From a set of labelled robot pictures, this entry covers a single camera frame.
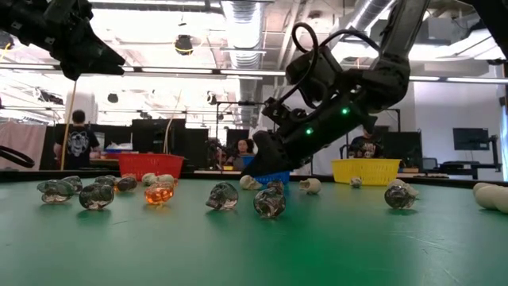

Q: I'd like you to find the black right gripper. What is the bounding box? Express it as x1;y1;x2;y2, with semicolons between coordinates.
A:
241;94;378;177

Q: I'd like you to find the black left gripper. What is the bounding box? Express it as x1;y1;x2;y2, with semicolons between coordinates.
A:
48;20;126;81

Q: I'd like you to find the blue plastic basket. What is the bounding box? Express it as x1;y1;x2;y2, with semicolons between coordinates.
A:
241;154;293;185

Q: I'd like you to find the person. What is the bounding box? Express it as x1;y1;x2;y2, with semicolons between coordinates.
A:
53;109;102;171
225;138;255;172
348;126;384;160

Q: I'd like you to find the yellow plastic basket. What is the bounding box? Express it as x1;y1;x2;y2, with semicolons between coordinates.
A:
331;158;402;187

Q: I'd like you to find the long ceiling strip light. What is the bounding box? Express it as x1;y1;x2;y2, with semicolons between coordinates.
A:
0;62;508;85

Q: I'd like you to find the cluttered work table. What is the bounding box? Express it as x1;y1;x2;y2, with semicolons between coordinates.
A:
89;156;120;172

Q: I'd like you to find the pink curtain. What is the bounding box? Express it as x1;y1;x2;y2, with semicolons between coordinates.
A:
0;121;55;172

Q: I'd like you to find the black ceiling dome device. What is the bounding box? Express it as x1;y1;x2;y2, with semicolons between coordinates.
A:
174;34;194;56

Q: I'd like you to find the red plastic basket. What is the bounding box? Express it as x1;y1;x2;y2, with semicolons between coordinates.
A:
117;153;186;183

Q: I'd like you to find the cluster of grey pieces left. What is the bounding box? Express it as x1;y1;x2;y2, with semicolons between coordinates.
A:
78;183;115;211

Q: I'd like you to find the black desk stand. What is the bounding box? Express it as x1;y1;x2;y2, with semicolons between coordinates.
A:
438;134;503;180

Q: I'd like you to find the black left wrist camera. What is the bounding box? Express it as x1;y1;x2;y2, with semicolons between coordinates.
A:
43;0;94;25

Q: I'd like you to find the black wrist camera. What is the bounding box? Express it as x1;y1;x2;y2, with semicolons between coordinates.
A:
285;44;347;110
43;0;94;25

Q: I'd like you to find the yellow hanging cable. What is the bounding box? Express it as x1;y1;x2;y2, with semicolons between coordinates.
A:
60;79;79;172

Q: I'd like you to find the black metal frame stand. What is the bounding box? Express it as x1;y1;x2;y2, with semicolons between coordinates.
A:
215;101;271;172

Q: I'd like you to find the black partition wall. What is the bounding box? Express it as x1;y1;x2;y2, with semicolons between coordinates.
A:
39;118;210;172
380;131;423;170

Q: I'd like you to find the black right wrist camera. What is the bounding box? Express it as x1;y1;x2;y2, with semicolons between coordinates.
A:
285;44;347;110

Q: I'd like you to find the white hanging cable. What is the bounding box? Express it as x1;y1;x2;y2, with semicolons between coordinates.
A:
163;89;183;155

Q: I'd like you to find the black looped cable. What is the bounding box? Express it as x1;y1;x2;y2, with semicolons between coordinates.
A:
0;145;36;169

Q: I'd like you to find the black camera cable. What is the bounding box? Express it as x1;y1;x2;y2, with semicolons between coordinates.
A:
277;21;321;106

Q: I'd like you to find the black table border rail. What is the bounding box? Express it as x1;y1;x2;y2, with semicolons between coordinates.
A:
0;169;508;190

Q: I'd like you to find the ribbed silver air duct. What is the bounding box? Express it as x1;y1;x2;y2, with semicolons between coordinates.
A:
220;0;266;128

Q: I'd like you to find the smooth silver air duct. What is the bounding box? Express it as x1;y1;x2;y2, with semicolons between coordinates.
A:
317;0;394;75

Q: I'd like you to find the black wall monitor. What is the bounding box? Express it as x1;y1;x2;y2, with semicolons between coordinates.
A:
452;127;491;152

